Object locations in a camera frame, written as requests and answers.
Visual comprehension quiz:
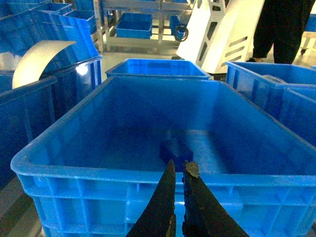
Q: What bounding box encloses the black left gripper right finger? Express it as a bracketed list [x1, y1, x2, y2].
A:
[182, 161, 248, 237]

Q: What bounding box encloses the person in black trousers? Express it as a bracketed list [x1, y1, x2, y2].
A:
[247, 0, 315, 65]

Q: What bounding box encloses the blue plastic bin middle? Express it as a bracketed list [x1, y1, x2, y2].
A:
[11, 77, 316, 237]

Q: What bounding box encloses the steel roller shelf rack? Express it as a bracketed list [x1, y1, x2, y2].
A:
[93, 0, 193, 53]

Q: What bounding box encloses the blue plastic bin with red parts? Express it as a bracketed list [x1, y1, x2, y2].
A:
[226, 62, 316, 145]

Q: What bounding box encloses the blue bin behind middle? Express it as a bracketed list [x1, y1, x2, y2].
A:
[105, 59, 210, 80]

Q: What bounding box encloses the white machine cover panel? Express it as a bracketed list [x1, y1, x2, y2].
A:
[176, 0, 264, 74]

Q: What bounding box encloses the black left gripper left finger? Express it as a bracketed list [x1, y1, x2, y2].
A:
[127, 160, 176, 237]

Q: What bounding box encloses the blue block part with knob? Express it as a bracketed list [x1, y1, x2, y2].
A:
[159, 130, 194, 166]

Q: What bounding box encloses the blue plastic bin left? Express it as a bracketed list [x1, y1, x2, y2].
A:
[0, 56, 102, 188]

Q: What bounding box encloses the curved white sheet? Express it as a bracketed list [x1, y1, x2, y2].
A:
[12, 40, 76, 89]

